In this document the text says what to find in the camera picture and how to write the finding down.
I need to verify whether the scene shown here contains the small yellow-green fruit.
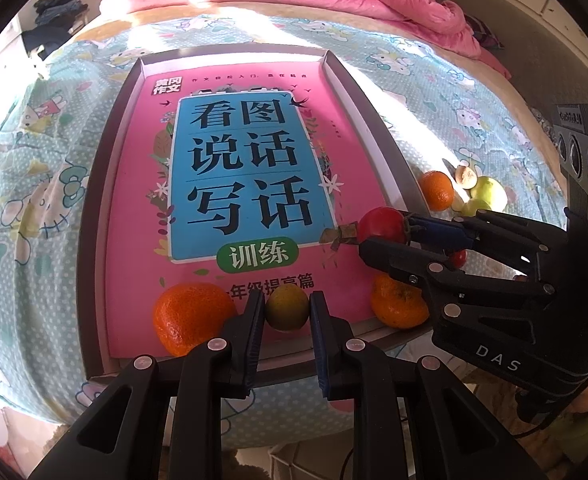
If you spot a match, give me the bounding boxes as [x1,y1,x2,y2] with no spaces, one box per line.
[266,284,309,332]

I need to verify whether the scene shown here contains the round orange tangerine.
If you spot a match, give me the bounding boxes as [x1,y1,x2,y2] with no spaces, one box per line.
[419,170,454,211]

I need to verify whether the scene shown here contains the green apple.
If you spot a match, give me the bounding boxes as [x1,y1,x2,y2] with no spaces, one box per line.
[459,198,492,217]
[470,176,509,212]

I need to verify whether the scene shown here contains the large orange tangerine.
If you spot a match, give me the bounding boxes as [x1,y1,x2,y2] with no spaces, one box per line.
[153,282,238,356]

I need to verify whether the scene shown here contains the small red tomato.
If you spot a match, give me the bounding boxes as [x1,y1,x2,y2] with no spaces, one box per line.
[448,249,468,269]

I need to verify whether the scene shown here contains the small brown pale fruit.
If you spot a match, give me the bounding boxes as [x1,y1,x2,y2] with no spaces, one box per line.
[454,165,478,190]

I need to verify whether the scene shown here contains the pink book box tray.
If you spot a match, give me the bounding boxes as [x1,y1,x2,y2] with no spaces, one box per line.
[77,44,426,380]

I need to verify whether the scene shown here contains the grey green headboard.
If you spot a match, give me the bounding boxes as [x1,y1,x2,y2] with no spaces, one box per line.
[450,0,588,125]

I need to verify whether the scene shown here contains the hello kitty bed sheet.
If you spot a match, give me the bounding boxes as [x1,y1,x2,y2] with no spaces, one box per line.
[0,6,571,451]

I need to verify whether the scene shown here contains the pile of dark clothes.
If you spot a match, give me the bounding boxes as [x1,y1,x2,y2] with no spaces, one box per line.
[22,0,89,60]

